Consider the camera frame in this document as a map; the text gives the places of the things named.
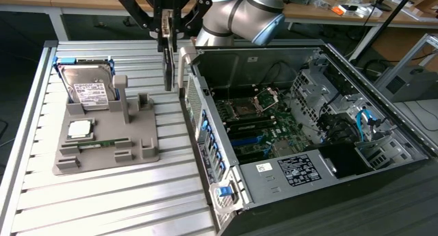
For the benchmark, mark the graphics card with metal bracket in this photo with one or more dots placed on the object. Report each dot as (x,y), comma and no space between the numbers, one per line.
(169,66)

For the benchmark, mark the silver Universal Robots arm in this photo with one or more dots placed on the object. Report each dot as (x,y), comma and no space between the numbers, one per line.
(240,12)

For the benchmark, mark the metal socket cover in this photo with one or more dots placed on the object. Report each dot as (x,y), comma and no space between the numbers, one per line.
(268,98)

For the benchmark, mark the CPU socket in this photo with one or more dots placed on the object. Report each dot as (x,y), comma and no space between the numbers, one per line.
(247,109)

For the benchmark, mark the small orange box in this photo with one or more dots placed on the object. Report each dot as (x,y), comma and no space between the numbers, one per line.
(339,10)

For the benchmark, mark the silver disk bay cage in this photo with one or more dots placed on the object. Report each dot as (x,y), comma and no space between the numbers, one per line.
(380,154)
(319,92)

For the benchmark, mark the silver CPU chip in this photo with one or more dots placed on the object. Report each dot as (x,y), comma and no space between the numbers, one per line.
(80,129)

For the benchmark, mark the green motherboard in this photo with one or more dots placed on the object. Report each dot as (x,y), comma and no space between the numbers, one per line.
(288,123)

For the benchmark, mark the open grey PC case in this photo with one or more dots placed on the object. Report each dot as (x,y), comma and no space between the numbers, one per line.
(220,143)

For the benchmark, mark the small white box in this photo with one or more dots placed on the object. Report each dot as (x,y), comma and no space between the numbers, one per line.
(375,13)

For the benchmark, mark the blue expansion slot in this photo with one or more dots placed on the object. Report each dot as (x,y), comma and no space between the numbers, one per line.
(245,141)

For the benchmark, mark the green RAM stick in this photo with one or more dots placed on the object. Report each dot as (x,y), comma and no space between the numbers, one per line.
(98,143)

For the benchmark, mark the black monitor with stand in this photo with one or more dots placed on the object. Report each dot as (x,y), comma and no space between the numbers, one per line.
(381,6)

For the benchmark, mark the black stand pole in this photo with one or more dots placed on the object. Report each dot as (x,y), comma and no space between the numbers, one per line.
(384,25)

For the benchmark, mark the grey plastic parts rack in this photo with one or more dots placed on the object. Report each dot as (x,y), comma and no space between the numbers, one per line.
(110,154)

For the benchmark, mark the wooden desk with clutter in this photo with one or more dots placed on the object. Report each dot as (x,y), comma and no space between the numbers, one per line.
(411,21)

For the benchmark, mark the brown cardboard piece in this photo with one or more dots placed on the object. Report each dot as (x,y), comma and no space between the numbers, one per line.
(428,2)

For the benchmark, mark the grey computer tower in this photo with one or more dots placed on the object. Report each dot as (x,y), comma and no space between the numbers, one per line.
(411,84)

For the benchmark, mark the grey power supply unit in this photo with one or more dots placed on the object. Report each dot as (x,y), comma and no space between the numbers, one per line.
(264,184)

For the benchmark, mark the blue case latch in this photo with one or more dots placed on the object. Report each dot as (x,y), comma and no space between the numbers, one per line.
(224,191)

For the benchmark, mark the hard disk with blue bracket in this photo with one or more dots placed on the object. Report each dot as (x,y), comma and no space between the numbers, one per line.
(88,87)

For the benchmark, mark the aluminium profile frame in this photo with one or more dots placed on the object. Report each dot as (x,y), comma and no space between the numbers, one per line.
(432,38)

